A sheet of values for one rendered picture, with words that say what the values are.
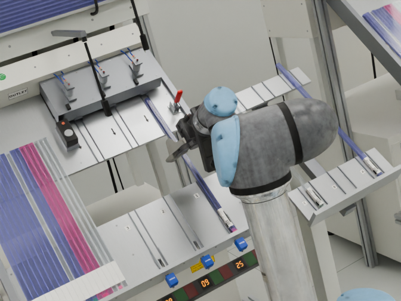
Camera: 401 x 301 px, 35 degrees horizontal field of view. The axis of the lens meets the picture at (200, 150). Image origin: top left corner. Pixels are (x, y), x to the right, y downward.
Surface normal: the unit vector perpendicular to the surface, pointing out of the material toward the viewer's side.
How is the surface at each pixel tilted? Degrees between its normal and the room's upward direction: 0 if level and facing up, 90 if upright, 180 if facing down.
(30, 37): 90
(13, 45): 90
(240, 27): 90
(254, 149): 79
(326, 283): 90
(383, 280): 0
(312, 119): 60
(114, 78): 45
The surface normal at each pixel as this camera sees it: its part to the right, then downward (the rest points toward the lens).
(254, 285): -0.25, -0.91
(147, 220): 0.15, -0.53
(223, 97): 0.27, -0.33
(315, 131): 0.46, 0.02
